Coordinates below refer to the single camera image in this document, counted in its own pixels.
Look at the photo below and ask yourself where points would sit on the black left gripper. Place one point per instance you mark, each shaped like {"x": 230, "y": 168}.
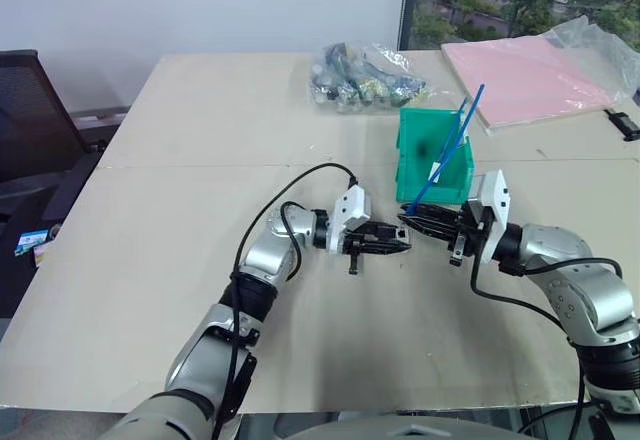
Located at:
{"x": 354, "y": 247}

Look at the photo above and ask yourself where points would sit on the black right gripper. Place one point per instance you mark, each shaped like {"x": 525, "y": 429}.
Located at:
{"x": 470, "y": 230}

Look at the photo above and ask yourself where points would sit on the small white coupler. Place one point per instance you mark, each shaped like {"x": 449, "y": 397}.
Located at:
{"x": 434, "y": 166}
{"x": 401, "y": 234}

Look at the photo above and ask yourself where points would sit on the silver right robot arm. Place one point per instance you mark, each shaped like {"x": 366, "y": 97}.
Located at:
{"x": 600, "y": 305}

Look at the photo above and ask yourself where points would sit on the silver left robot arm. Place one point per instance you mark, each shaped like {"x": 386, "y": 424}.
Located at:
{"x": 265, "y": 256}

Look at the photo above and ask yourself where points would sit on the green plastic bin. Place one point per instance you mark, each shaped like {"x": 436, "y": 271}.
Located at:
{"x": 415, "y": 160}

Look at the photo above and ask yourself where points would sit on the pink paper stack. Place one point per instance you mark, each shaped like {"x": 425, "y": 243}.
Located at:
{"x": 525, "y": 80}

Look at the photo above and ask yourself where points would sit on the small black clip device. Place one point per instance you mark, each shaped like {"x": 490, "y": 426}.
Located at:
{"x": 625, "y": 122}

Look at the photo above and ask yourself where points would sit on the clear plastic sleeve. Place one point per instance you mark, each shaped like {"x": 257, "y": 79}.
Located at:
{"x": 600, "y": 50}

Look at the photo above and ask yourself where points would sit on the small colourful card box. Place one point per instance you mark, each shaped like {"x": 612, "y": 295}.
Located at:
{"x": 31, "y": 241}

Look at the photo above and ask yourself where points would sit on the black office chair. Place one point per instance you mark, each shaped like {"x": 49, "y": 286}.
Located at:
{"x": 35, "y": 130}

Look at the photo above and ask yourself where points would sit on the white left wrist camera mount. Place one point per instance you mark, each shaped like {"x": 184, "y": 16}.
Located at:
{"x": 352, "y": 210}

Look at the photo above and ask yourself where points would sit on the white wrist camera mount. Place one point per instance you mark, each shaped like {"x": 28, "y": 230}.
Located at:
{"x": 496, "y": 195}
{"x": 352, "y": 210}

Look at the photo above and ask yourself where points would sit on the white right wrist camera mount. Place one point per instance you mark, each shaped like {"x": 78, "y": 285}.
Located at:
{"x": 496, "y": 195}

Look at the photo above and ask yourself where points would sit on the dark window frame post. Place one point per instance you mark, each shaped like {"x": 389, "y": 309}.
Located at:
{"x": 409, "y": 5}

